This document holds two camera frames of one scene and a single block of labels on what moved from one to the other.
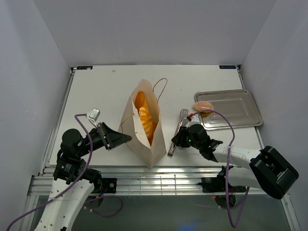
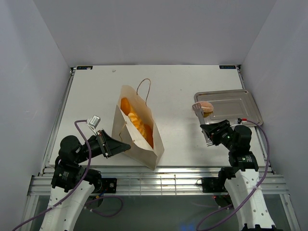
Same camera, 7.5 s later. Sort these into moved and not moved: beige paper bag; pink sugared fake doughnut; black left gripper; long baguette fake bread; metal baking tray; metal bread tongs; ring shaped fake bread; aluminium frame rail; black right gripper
Moved: metal bread tongs; long baguette fake bread; black right gripper; beige paper bag; black left gripper; ring shaped fake bread
Not moved: metal baking tray; pink sugared fake doughnut; aluminium frame rail
